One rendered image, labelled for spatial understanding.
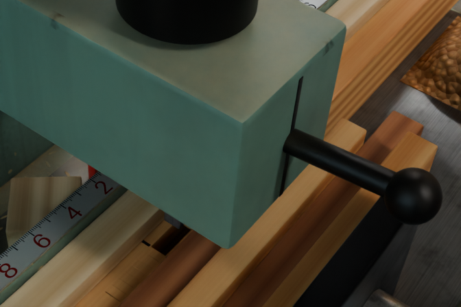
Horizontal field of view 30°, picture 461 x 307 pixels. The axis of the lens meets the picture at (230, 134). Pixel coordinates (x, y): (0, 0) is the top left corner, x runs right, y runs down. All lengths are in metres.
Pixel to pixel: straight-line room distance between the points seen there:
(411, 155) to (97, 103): 0.17
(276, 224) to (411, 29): 0.21
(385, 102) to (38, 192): 0.23
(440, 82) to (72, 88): 0.29
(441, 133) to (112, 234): 0.23
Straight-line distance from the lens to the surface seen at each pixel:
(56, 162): 0.63
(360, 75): 0.51
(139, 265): 0.40
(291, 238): 0.40
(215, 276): 0.37
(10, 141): 0.59
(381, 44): 0.53
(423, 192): 0.30
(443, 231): 0.49
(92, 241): 0.39
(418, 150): 0.43
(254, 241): 0.39
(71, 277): 0.38
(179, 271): 0.38
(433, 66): 0.56
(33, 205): 0.55
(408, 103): 0.55
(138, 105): 0.30
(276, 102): 0.29
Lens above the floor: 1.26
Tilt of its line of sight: 45 degrees down
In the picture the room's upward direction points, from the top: 6 degrees clockwise
